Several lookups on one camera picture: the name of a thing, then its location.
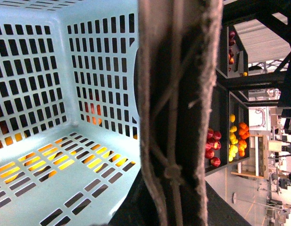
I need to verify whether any light blue plastic basket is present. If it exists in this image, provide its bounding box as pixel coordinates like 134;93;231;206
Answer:
0;0;141;226

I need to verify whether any brown basket handle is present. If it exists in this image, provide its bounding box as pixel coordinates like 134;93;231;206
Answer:
138;0;223;226

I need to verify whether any black fruit display shelf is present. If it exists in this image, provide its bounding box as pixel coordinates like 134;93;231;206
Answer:
204;23;251;177

